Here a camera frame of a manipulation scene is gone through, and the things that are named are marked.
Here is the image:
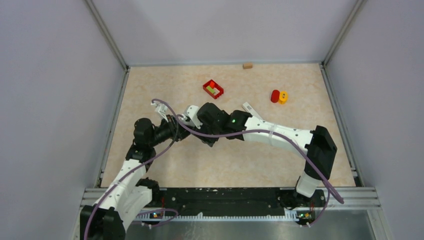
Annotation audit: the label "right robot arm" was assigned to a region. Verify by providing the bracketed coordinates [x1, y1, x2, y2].
[185, 102, 343, 206]

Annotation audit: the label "tan wooden block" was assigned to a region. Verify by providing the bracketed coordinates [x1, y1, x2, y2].
[242, 62, 253, 70]

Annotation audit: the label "red toy bin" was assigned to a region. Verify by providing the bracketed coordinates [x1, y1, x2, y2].
[202, 79, 224, 100]

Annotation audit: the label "purple cable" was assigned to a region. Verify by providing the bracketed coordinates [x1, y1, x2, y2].
[175, 114, 345, 227]
[83, 98, 181, 240]

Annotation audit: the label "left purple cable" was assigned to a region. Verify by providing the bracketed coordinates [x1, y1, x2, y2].
[83, 98, 181, 240]

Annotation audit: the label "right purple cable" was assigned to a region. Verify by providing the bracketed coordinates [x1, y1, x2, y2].
[175, 114, 345, 227]

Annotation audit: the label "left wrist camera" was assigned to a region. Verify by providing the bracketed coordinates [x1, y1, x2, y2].
[150, 101, 169, 122]

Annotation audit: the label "red oval toy block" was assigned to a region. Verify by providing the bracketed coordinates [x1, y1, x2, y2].
[270, 89, 280, 103]

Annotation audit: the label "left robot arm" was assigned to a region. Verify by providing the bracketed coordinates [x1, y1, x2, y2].
[80, 115, 190, 240]

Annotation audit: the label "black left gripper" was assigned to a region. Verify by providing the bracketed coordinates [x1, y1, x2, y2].
[148, 114, 194, 147]

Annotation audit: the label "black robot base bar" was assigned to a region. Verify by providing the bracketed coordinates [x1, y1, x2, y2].
[145, 187, 326, 217]

